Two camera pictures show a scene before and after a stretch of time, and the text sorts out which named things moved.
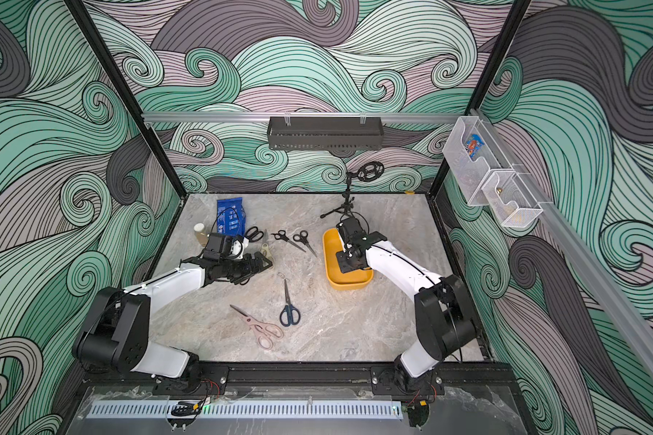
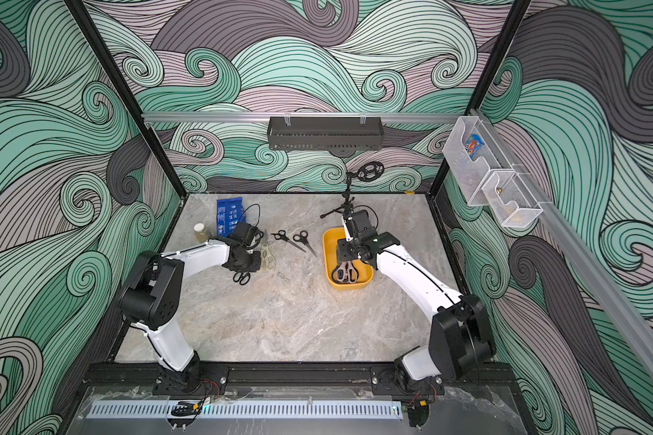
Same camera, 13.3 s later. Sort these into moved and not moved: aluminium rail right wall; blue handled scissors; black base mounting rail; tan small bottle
Moved: blue handled scissors
Not moved: tan small bottle; black base mounting rail; aluminium rail right wall
